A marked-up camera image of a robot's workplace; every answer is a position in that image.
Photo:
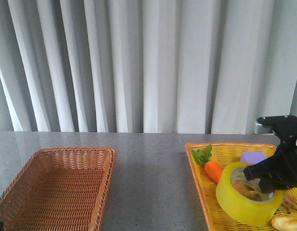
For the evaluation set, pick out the orange toy carrot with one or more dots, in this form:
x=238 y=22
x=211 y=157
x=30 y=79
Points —
x=203 y=158

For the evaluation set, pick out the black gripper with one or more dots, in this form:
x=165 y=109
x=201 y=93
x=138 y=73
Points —
x=279 y=171

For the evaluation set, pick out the brown wicker basket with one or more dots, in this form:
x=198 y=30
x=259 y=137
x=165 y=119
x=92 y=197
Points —
x=59 y=189

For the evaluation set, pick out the brown toy animal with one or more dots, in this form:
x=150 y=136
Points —
x=289 y=203

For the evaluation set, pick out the yellow woven tray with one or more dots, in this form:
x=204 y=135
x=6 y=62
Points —
x=224 y=153

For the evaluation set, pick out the yellow tape roll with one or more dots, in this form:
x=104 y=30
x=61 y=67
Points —
x=239 y=207

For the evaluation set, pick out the toy bread piece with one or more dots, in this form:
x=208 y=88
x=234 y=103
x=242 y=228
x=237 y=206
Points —
x=284 y=223

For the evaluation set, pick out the grey pleated curtain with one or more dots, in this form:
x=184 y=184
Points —
x=152 y=66

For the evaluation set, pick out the purple foam cube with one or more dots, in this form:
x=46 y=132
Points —
x=252 y=157

